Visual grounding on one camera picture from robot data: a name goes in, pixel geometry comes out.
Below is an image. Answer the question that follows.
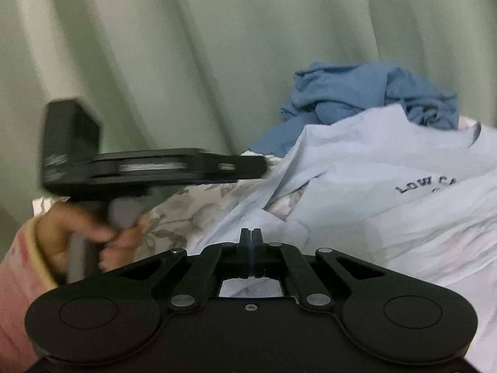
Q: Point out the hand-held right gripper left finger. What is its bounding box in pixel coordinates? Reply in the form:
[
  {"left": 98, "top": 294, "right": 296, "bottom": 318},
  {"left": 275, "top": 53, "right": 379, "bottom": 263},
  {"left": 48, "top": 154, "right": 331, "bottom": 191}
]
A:
[{"left": 120, "top": 227, "right": 253, "bottom": 312}]

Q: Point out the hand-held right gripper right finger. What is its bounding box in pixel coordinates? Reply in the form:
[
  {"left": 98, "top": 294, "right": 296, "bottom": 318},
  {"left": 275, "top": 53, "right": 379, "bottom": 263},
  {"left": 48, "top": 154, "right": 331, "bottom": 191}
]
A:
[{"left": 252, "top": 228, "right": 384, "bottom": 312}]

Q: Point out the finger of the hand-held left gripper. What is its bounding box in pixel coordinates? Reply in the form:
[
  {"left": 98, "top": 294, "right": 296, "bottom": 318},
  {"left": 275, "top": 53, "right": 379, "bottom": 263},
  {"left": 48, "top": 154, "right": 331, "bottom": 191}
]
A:
[{"left": 202, "top": 153, "right": 269, "bottom": 182}]

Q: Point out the light blue t-shirt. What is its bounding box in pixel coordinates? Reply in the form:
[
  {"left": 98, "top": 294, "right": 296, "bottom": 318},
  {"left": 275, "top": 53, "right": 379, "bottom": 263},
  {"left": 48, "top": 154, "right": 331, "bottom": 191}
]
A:
[{"left": 190, "top": 105, "right": 497, "bottom": 373}]

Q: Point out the person's left forearm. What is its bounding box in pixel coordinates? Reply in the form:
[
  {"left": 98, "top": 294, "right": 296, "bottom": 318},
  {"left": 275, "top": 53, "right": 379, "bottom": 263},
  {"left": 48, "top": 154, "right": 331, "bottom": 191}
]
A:
[{"left": 0, "top": 217, "right": 60, "bottom": 373}]

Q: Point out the person's left hand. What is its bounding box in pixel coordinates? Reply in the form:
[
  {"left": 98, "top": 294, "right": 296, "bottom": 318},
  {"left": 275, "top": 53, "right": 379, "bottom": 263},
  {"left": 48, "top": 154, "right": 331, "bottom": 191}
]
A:
[{"left": 36, "top": 200, "right": 150, "bottom": 281}]

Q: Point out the floral blanket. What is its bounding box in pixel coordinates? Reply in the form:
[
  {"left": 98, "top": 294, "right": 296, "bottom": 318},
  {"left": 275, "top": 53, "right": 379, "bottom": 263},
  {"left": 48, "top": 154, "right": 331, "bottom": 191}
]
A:
[{"left": 33, "top": 114, "right": 484, "bottom": 269}]

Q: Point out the green curtain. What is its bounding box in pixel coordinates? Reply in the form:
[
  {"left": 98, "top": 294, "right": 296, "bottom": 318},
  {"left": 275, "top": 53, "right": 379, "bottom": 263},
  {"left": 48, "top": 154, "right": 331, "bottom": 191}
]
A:
[{"left": 0, "top": 0, "right": 497, "bottom": 228}]

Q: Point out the crumpled blue shirt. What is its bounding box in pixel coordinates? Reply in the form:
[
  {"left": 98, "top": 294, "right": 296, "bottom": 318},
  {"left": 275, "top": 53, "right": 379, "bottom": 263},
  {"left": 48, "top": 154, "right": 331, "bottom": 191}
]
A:
[{"left": 248, "top": 61, "right": 461, "bottom": 156}]

